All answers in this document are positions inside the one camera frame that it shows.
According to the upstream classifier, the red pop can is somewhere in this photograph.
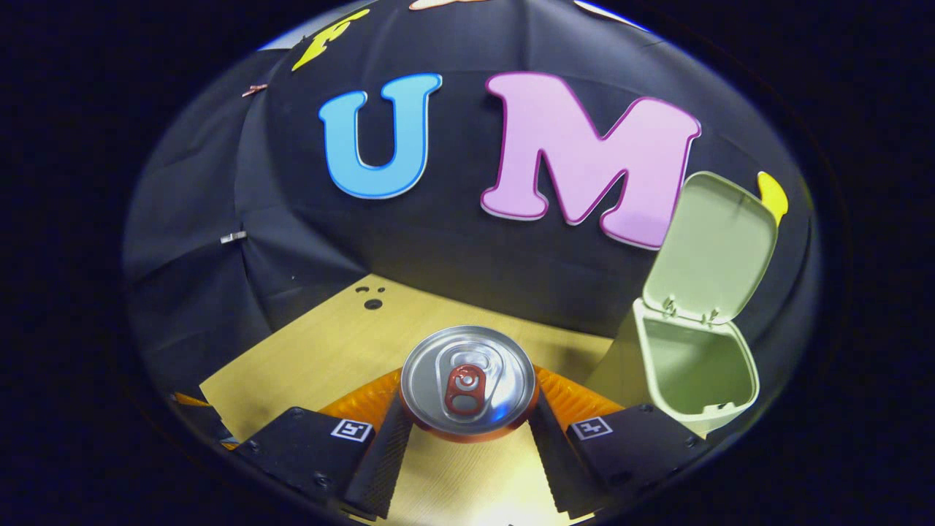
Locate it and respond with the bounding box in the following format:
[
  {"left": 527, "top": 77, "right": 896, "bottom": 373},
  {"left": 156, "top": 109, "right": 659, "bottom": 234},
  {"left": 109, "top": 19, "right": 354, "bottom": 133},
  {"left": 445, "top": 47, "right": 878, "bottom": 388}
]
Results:
[{"left": 400, "top": 325, "right": 541, "bottom": 443}]

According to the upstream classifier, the pale green desktop garbage bin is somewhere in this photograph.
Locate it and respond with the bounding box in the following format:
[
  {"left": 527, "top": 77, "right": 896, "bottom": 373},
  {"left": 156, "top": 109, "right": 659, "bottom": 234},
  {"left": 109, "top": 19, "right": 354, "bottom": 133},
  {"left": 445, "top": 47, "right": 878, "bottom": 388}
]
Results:
[{"left": 584, "top": 171, "right": 779, "bottom": 438}]

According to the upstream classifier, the black backdrop cloth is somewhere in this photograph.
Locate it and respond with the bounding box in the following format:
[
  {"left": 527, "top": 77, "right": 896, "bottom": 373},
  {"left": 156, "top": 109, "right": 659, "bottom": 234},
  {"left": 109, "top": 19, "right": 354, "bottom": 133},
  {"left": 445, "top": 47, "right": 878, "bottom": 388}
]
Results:
[{"left": 123, "top": 0, "right": 819, "bottom": 410}]

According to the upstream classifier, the wooden desktop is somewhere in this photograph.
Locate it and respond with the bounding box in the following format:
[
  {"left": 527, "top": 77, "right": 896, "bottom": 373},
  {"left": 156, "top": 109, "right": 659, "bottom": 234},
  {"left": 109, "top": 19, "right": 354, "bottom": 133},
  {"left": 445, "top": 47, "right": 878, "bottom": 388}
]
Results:
[{"left": 199, "top": 274, "right": 709, "bottom": 526}]

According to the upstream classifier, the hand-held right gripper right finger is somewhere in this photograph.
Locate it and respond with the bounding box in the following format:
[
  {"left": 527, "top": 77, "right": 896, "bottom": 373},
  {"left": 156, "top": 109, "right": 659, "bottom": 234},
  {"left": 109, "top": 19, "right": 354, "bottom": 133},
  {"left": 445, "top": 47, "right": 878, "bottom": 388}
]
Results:
[{"left": 527, "top": 365, "right": 709, "bottom": 516}]

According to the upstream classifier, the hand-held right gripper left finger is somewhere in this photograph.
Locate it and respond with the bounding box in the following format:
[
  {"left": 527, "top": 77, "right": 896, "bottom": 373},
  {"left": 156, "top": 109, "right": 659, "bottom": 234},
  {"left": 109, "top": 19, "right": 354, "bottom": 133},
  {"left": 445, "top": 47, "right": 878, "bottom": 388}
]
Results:
[{"left": 232, "top": 369, "right": 415, "bottom": 522}]

